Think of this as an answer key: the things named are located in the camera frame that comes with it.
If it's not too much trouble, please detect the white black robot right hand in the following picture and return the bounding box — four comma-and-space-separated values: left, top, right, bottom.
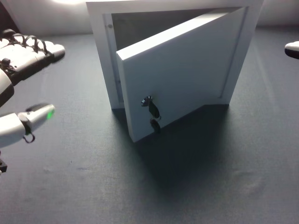
284, 41, 299, 59

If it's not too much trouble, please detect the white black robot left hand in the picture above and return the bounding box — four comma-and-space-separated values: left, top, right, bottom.
0, 28, 66, 149

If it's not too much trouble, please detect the white cabinet door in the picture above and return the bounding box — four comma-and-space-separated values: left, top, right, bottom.
115, 7, 249, 144

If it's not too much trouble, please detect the white cabinet frame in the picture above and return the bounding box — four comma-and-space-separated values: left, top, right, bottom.
85, 0, 265, 111

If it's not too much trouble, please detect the round grey metal fitting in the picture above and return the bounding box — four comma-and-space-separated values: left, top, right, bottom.
140, 95, 154, 107

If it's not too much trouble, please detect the grey table cloth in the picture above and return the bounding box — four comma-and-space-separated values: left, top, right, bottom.
0, 23, 299, 224

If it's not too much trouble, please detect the black-headed key in lock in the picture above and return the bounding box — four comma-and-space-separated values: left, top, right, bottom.
148, 101, 162, 120

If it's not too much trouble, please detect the black-headed key hanging from ring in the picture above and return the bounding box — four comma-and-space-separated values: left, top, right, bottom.
149, 118, 162, 134

